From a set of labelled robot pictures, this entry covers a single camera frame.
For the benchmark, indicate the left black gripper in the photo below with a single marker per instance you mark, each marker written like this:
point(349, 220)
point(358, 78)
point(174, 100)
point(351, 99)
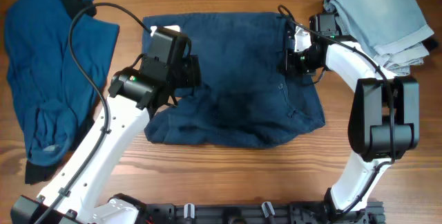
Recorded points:
point(190, 64)

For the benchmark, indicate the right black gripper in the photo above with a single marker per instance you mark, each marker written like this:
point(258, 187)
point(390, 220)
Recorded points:
point(289, 66)

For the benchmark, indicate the dark navy denim shorts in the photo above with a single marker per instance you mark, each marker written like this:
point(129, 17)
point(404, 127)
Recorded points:
point(244, 100)

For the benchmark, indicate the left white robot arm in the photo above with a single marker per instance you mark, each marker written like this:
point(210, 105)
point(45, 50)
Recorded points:
point(134, 97)

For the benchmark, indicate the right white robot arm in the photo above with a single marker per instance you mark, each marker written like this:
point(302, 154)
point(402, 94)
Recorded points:
point(383, 123)

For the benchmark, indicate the light blue folded jeans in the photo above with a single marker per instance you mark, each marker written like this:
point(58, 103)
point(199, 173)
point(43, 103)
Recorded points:
point(391, 32)

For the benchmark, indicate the black folded garment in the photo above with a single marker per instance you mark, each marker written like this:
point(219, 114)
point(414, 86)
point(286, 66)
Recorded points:
point(430, 44)

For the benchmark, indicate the blue shirt pile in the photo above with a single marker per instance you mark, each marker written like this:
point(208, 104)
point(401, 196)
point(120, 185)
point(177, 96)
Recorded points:
point(32, 40)

